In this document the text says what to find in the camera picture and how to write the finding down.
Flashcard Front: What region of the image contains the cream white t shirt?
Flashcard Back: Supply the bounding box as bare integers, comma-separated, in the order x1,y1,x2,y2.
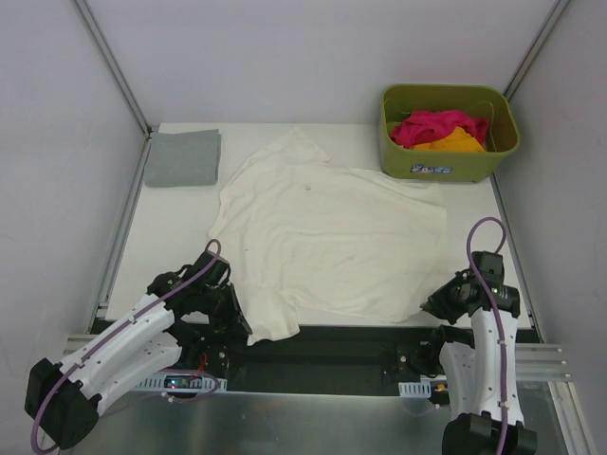
209,129,448,344

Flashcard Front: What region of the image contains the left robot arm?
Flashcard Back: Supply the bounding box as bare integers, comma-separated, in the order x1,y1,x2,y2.
25,249,252,454

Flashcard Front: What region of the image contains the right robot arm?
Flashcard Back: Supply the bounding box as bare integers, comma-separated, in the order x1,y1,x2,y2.
419,251,538,454

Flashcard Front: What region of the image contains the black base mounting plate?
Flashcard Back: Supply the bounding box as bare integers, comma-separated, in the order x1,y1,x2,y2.
170,321,480,394

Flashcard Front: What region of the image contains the orange t shirt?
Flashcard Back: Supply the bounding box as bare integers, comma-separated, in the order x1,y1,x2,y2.
413,127,485,153

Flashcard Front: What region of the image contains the folded grey t shirt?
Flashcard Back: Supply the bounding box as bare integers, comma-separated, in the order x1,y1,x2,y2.
143,129,222,189

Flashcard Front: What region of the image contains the olive green plastic bin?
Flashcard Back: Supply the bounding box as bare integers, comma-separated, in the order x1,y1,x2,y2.
378,84,520,183

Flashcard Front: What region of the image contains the magenta pink t shirt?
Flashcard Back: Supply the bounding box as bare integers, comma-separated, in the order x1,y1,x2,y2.
389,110,490,151

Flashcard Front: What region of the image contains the left white cable duct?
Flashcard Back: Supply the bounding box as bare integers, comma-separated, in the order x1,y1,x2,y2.
133,372,227,393

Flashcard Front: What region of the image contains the white cable duct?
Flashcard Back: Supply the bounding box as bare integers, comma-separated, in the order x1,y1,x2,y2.
133,372,227,393
397,379,448,399

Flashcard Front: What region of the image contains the right white cable duct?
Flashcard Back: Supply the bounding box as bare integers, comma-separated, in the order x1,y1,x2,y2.
397,379,448,399

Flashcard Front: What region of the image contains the aluminium frame rail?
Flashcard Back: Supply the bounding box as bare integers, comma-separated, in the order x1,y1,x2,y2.
515,343,573,382

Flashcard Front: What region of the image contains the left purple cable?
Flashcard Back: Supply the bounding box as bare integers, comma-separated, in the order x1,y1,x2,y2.
28,239,224,451

